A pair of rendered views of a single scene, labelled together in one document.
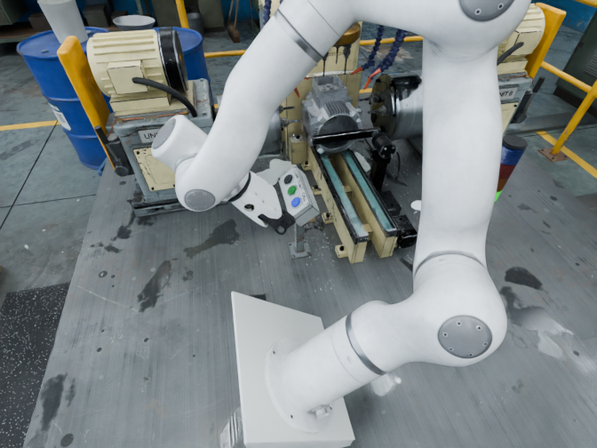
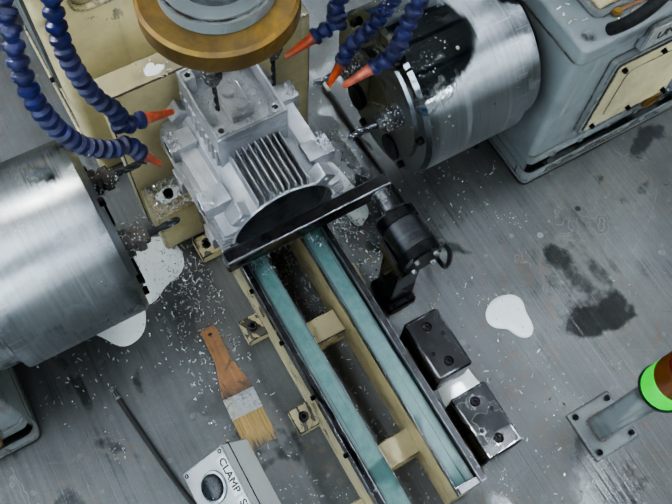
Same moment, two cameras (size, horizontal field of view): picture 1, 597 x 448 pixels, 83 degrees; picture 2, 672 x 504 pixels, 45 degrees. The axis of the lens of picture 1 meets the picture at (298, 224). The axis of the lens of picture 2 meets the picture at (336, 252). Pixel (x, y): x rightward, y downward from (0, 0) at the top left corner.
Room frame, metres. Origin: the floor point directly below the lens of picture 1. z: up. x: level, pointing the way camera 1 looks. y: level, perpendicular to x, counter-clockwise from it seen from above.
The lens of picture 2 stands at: (0.60, -0.03, 2.02)
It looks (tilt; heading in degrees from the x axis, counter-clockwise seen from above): 66 degrees down; 338
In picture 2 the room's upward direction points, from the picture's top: 6 degrees clockwise
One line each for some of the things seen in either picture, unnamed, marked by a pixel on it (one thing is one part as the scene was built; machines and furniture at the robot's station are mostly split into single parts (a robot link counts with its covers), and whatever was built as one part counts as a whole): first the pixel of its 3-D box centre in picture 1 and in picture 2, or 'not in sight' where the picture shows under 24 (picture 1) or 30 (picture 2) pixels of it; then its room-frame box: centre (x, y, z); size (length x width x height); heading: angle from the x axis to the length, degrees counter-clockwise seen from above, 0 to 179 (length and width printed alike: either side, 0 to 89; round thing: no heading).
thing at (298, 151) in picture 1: (298, 148); (173, 209); (1.22, 0.00, 0.86); 0.07 x 0.06 x 0.12; 103
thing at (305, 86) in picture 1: (318, 111); (204, 100); (1.33, -0.09, 0.97); 0.30 x 0.11 x 0.34; 103
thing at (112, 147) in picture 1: (119, 148); not in sight; (0.91, 0.57, 1.07); 0.08 x 0.07 x 0.20; 13
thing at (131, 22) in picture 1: (140, 40); not in sight; (2.33, 1.01, 0.93); 0.25 x 0.24 x 0.25; 13
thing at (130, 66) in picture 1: (144, 108); not in sight; (1.00, 0.49, 1.16); 0.33 x 0.26 x 0.42; 103
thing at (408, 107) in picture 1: (410, 105); (450, 62); (1.25, -0.44, 1.04); 0.41 x 0.25 x 0.25; 103
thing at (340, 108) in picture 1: (330, 120); (251, 165); (1.18, -0.12, 1.02); 0.20 x 0.19 x 0.19; 13
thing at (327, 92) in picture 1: (329, 92); (233, 106); (1.22, -0.11, 1.11); 0.12 x 0.11 x 0.07; 13
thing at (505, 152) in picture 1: (509, 151); not in sight; (0.72, -0.54, 1.19); 0.06 x 0.06 x 0.04
